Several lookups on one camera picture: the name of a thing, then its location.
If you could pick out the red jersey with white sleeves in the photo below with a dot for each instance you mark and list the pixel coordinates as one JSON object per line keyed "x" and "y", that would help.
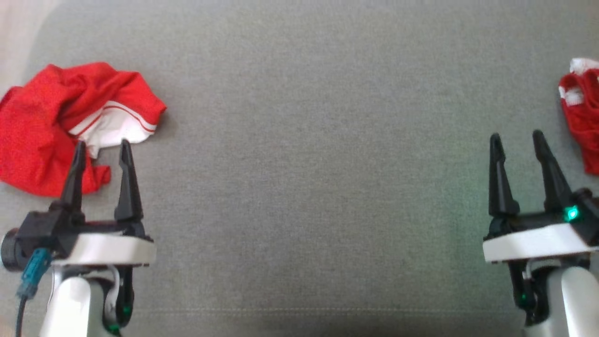
{"x": 42, "y": 126}

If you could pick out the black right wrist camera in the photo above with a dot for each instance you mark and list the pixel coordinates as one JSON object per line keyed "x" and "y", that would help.
{"x": 587, "y": 208}

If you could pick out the red shorts with white stripe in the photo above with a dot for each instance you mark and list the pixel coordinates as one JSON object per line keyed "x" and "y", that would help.
{"x": 585, "y": 112}

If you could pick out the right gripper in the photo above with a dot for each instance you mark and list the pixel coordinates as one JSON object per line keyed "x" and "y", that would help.
{"x": 533, "y": 241}

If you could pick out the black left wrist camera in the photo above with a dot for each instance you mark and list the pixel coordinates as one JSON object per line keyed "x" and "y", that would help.
{"x": 32, "y": 236}

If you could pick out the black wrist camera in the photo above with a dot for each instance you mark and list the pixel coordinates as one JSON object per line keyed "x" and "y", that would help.
{"x": 587, "y": 208}
{"x": 32, "y": 236}

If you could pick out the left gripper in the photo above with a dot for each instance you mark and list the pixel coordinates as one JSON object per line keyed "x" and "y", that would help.
{"x": 105, "y": 248}

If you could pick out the grey sofa seat cushion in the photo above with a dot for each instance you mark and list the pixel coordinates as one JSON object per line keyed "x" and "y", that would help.
{"x": 304, "y": 140}

